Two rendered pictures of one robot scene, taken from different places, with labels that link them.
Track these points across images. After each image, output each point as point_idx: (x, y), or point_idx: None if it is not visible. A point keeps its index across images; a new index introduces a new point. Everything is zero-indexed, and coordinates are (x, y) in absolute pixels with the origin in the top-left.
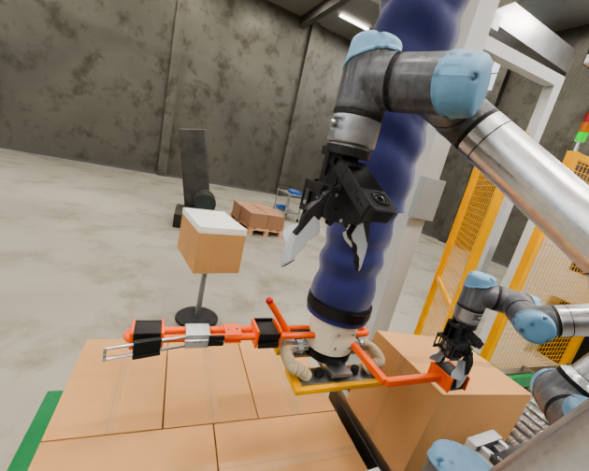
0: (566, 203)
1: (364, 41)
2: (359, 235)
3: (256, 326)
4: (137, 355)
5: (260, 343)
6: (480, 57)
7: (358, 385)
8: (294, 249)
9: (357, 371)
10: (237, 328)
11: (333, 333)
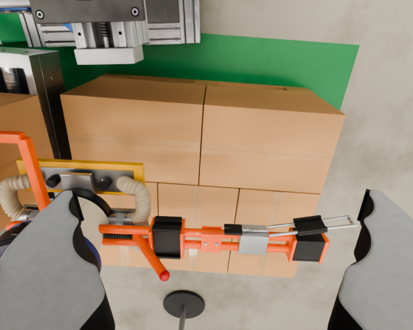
0: None
1: None
2: (42, 300)
3: (181, 243)
4: (315, 219)
5: (179, 221)
6: None
7: (56, 161)
8: (398, 215)
9: (50, 177)
10: (206, 243)
11: None
